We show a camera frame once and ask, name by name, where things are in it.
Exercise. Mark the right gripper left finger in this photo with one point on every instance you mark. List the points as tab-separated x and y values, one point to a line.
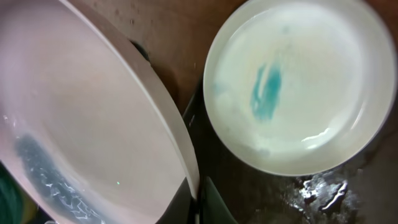
181	209

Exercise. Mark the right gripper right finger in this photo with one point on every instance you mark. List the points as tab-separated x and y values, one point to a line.
213	210

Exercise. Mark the white plate blue dots stain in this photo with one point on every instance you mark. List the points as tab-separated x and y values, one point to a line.
88	129

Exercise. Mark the white plate long blue stain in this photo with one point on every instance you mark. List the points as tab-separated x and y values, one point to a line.
299	87

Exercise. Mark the green and yellow sponge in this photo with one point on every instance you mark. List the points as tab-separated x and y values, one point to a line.
16	206

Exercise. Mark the brown serving tray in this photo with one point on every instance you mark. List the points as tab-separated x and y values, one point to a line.
363	190

